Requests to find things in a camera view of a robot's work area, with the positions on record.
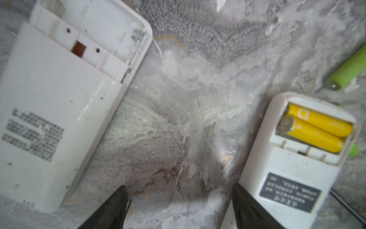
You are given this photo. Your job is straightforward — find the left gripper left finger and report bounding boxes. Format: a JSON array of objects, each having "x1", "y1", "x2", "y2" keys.
[{"x1": 78, "y1": 185, "x2": 131, "y2": 229}]

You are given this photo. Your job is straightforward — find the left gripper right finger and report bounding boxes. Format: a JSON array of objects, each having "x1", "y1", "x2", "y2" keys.
[{"x1": 232, "y1": 183, "x2": 284, "y2": 229}]

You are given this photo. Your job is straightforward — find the red handled screwdriver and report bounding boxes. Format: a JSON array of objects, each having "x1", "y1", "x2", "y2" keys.
[{"x1": 329, "y1": 188, "x2": 366, "y2": 229}]

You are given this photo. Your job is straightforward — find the yellow battery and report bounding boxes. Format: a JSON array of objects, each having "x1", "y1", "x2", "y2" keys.
[
  {"x1": 278, "y1": 115, "x2": 345, "y2": 153},
  {"x1": 285, "y1": 104, "x2": 353, "y2": 138}
]

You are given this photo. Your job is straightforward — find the green battery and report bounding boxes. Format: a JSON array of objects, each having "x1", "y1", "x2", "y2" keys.
[
  {"x1": 323, "y1": 45, "x2": 366, "y2": 91},
  {"x1": 349, "y1": 143, "x2": 359, "y2": 156}
]

